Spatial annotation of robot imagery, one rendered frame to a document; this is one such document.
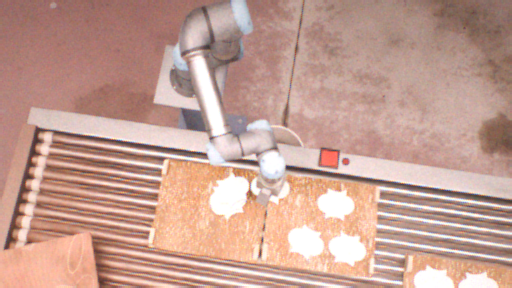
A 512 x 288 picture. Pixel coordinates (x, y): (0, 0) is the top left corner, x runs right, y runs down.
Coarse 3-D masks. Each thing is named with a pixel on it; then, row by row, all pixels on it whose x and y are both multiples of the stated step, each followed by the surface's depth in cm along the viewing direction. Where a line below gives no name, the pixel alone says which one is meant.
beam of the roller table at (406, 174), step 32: (64, 128) 234; (96, 128) 234; (128, 128) 233; (160, 128) 233; (256, 160) 229; (288, 160) 228; (352, 160) 227; (384, 160) 227; (448, 192) 226; (480, 192) 223
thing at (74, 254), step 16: (64, 240) 210; (80, 240) 209; (0, 256) 209; (16, 256) 209; (32, 256) 208; (48, 256) 208; (64, 256) 208; (80, 256) 208; (0, 272) 207; (16, 272) 207; (32, 272) 207; (48, 272) 207; (64, 272) 207; (80, 272) 206; (96, 272) 207
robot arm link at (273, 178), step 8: (264, 152) 182; (272, 152) 180; (264, 160) 179; (272, 160) 179; (280, 160) 179; (264, 168) 179; (272, 168) 179; (280, 168) 179; (264, 176) 184; (272, 176) 180; (280, 176) 182
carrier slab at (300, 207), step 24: (312, 192) 222; (360, 192) 222; (288, 216) 220; (312, 216) 220; (360, 216) 219; (264, 240) 218; (360, 240) 217; (288, 264) 216; (312, 264) 215; (336, 264) 215; (360, 264) 215
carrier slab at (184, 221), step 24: (192, 168) 226; (216, 168) 226; (168, 192) 224; (192, 192) 224; (168, 216) 221; (192, 216) 221; (216, 216) 221; (240, 216) 221; (168, 240) 219; (192, 240) 219; (216, 240) 219; (240, 240) 218
